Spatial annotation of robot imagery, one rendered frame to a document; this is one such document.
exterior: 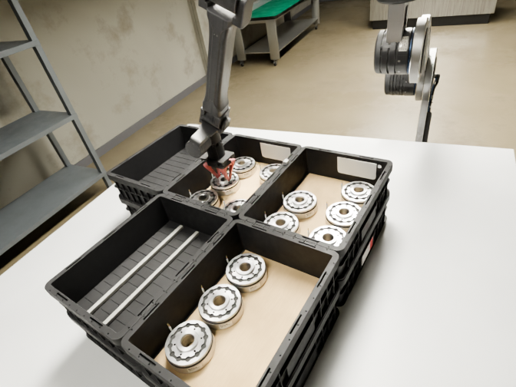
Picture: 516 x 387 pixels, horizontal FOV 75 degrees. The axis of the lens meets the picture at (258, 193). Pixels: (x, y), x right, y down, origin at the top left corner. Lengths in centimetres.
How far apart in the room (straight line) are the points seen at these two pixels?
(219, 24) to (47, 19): 289
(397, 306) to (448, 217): 40
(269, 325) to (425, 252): 55
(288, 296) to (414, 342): 32
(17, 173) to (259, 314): 286
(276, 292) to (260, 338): 12
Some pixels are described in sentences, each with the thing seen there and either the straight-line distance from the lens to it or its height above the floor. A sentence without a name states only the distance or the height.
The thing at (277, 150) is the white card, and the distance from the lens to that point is 122.
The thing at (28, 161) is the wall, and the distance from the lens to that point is 346.
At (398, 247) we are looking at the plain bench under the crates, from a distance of 113.
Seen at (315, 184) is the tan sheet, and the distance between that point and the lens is 115.
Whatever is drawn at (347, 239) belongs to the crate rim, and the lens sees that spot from 81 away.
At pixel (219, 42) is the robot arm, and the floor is 134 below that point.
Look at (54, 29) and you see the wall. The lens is 363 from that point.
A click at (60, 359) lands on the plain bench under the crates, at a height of 70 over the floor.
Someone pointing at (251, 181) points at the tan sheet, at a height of 83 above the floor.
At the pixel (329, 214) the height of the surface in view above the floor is 86.
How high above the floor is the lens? 151
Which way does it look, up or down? 37 degrees down
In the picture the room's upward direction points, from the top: 11 degrees counter-clockwise
